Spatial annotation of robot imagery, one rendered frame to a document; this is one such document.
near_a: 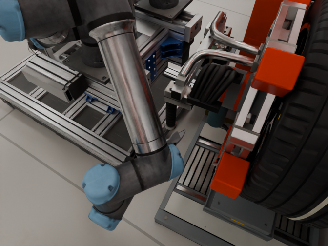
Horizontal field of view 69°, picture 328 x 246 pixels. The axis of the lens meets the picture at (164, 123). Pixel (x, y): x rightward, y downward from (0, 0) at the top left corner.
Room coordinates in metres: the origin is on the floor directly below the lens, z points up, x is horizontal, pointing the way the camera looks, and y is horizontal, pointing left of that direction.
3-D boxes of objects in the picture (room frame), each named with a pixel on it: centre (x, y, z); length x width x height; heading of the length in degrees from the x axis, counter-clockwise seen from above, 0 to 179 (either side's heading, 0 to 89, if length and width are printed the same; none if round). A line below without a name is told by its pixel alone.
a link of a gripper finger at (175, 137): (0.38, -0.03, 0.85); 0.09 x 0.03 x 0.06; 118
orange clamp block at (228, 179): (0.26, -0.18, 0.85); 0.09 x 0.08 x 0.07; 154
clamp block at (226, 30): (0.79, -0.20, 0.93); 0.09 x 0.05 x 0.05; 64
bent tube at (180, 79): (0.51, -0.16, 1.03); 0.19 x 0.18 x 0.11; 64
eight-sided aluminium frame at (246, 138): (0.54, -0.31, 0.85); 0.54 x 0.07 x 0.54; 154
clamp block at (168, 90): (0.48, -0.05, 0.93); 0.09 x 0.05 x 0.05; 64
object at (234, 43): (0.69, -0.24, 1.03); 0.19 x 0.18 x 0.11; 64
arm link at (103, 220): (0.18, 0.13, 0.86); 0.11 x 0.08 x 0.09; 154
